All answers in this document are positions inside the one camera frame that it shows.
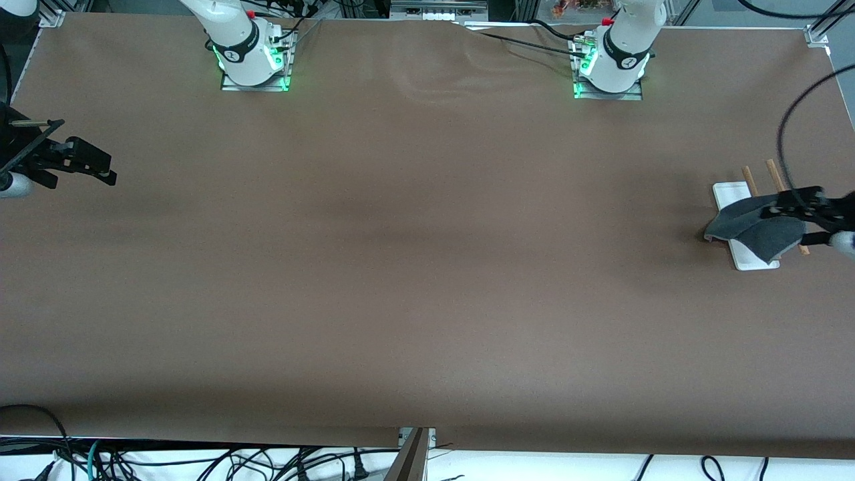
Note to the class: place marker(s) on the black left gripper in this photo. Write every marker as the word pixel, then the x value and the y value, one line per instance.
pixel 843 212

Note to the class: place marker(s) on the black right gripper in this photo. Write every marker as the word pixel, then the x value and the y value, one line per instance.
pixel 15 148

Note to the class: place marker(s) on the grey towel with pink side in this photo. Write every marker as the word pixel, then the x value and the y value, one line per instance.
pixel 761 230

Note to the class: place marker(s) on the white rack base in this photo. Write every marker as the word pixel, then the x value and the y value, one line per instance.
pixel 731 194

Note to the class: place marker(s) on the brown table cover sheet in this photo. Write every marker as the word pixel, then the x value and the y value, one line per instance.
pixel 427 300

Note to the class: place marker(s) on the white grey power strip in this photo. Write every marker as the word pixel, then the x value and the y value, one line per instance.
pixel 437 13

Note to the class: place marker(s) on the aluminium frame corner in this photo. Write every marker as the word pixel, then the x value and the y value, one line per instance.
pixel 53 18
pixel 818 35

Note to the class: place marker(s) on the aluminium bracket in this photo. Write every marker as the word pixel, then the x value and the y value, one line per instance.
pixel 431 437

